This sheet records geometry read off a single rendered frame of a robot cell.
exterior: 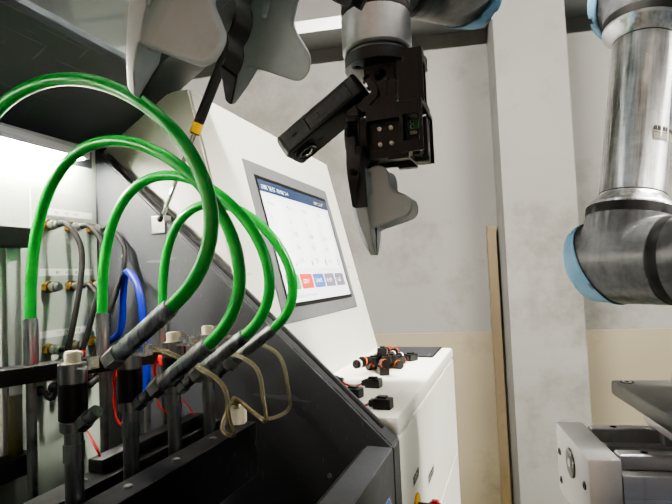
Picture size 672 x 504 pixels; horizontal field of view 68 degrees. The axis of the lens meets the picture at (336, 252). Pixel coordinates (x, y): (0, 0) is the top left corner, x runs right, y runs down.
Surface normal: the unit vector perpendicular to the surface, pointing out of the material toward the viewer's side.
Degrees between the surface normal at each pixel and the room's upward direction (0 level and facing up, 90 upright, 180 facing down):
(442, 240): 90
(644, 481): 90
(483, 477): 90
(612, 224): 77
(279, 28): 116
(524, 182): 90
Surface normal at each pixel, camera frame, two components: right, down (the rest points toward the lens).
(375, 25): -0.08, -0.04
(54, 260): 0.94, -0.06
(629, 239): -0.83, -0.45
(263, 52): -0.56, 0.43
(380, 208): -0.33, 0.02
